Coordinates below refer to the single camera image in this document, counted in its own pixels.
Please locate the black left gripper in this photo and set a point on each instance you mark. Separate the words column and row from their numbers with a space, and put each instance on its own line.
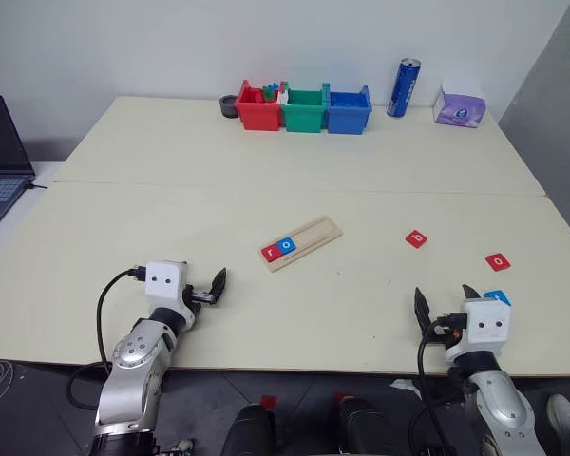
column 200, row 297

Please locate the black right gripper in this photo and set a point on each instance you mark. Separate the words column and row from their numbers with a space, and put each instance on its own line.
column 439, row 339

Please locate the red letter tile o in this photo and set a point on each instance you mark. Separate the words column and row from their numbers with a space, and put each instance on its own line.
column 497, row 262

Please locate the red letter tile b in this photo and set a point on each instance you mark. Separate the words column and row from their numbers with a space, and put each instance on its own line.
column 416, row 239

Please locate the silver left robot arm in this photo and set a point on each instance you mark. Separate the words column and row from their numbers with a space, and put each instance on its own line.
column 128, row 375

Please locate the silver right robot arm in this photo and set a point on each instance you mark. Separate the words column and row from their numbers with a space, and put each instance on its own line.
column 503, row 404

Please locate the blue letter tile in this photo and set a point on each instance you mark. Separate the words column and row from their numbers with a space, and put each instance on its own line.
column 501, row 297

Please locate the blue tile letter o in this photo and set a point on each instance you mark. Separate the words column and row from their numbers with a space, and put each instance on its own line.
column 286, row 245

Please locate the wooden letter tray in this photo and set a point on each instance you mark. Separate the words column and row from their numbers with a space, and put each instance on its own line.
column 313, row 235

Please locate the red floor tape piece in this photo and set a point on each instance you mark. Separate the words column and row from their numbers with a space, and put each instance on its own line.
column 269, row 401

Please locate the dark rounded shape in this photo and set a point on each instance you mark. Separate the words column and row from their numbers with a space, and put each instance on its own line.
column 249, row 432
column 375, row 427

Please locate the red plastic bin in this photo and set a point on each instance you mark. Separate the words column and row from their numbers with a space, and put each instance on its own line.
column 259, row 116

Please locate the dark grey round cup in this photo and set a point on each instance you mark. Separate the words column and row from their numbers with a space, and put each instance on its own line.
column 229, row 108

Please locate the green plastic bin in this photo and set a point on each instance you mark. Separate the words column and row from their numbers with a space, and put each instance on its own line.
column 304, row 119

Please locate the purple tissue pack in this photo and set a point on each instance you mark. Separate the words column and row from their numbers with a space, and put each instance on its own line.
column 458, row 111

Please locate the green toy piece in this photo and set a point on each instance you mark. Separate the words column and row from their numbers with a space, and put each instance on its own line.
column 269, row 94

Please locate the white toy piece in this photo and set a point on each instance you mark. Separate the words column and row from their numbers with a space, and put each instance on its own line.
column 283, row 98

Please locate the blue plastic bin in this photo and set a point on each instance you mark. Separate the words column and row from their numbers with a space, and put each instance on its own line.
column 347, row 121

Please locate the blue drink can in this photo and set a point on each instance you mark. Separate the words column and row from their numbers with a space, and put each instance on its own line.
column 403, row 90

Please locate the dark laptop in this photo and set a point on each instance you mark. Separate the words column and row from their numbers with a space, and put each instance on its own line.
column 0, row 157

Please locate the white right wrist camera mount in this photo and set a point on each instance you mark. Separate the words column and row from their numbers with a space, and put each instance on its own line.
column 487, row 328

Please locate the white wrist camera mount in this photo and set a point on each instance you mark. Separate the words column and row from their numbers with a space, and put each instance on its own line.
column 487, row 328
column 164, row 290

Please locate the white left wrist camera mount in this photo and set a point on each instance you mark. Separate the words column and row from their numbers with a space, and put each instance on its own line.
column 164, row 290

